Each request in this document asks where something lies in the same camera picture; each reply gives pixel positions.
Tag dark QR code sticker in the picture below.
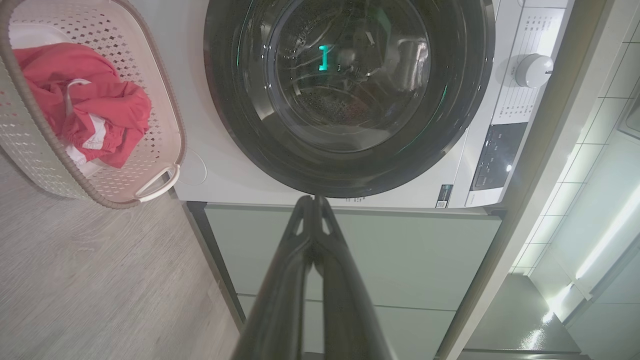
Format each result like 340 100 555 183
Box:
434 183 454 209

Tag white front-load washing machine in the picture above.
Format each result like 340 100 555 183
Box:
127 0 577 210

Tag round glass washing machine door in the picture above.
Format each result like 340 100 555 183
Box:
203 0 497 199

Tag pale green cabinet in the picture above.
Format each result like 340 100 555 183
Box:
187 201 504 312

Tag round white filter cover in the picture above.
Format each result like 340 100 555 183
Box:
176 146 209 187

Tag red and white garment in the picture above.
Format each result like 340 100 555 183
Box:
12 42 153 170

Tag white round control knob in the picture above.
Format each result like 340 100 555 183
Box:
514 53 555 90

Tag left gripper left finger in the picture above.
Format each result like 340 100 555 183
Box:
232 195 317 360

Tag pale countertop slab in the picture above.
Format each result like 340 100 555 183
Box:
437 0 619 360

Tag dark washer display panel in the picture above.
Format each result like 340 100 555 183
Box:
472 121 529 191

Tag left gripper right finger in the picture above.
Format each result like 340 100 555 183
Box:
313 195 397 360

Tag cream perforated laundry basket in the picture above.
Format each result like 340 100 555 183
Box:
0 0 187 210

